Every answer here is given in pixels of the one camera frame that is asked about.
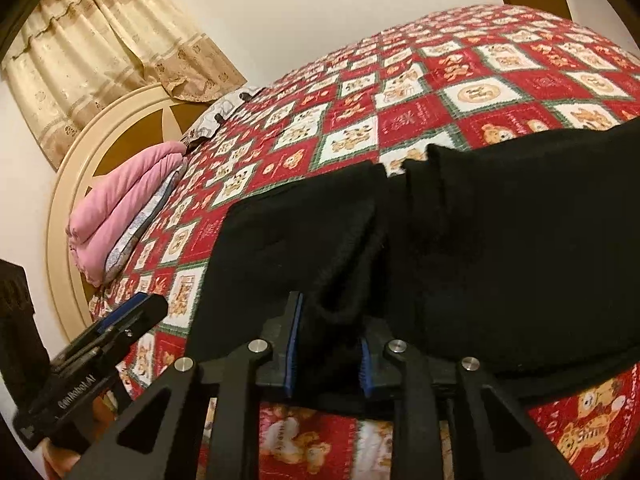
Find pink folded blanket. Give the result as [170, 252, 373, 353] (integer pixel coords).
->
[66, 141, 188, 288]

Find black pants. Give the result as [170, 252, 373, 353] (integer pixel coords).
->
[187, 122, 640, 413]

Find beige patterned curtain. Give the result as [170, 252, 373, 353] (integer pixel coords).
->
[2, 0, 247, 171]

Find red teddy bear bedspread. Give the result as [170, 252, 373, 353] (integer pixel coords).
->
[87, 4, 640, 480]

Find grey patterned pillow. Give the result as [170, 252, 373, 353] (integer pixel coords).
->
[180, 86, 262, 155]

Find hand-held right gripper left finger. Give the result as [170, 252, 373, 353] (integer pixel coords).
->
[65, 291, 305, 480]

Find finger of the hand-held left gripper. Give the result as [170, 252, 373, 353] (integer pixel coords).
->
[95, 291, 169, 337]

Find grey-blue floral pillow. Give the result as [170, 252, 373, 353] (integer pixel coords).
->
[102, 160, 190, 281]

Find dark wooden furniture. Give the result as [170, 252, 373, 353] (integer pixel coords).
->
[0, 259, 51, 413]

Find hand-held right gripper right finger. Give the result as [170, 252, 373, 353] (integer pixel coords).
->
[359, 316, 581, 480]

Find person's left hand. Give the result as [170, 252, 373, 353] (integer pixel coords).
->
[42, 437, 83, 480]

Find cream and brown headboard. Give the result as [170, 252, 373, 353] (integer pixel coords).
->
[46, 82, 221, 346]

